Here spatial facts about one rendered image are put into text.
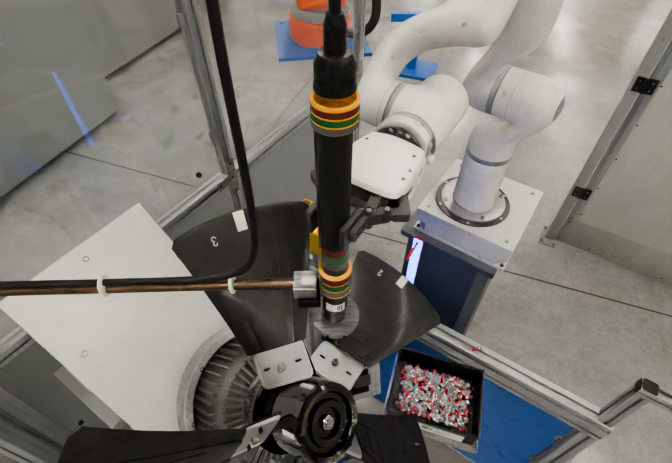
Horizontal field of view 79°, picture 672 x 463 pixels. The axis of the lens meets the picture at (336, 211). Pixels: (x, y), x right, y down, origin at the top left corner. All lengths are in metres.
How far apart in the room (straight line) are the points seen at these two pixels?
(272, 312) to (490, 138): 0.71
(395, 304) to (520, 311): 1.59
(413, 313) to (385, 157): 0.45
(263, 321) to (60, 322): 0.33
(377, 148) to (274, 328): 0.34
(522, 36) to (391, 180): 0.56
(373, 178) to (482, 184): 0.74
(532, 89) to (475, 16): 0.45
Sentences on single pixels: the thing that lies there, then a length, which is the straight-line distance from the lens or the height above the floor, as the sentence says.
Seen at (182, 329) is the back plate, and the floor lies 1.18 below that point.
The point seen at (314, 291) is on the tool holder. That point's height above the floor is 1.45.
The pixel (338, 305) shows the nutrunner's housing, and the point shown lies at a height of 1.42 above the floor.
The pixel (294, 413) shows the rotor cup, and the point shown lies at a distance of 0.68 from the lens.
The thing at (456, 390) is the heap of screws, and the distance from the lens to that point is 1.17.
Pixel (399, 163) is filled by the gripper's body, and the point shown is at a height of 1.59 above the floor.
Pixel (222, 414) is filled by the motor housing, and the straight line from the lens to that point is 0.80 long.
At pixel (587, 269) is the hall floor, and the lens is 2.75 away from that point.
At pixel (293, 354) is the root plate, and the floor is 1.27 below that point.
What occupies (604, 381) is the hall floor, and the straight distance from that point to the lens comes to 2.39.
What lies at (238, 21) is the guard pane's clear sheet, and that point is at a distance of 1.32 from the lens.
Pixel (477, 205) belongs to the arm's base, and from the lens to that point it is 1.26.
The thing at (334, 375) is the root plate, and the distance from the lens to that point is 0.77.
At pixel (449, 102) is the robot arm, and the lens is 0.62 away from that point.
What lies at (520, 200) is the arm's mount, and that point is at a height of 1.02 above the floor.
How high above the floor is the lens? 1.90
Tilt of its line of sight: 46 degrees down
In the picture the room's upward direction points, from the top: straight up
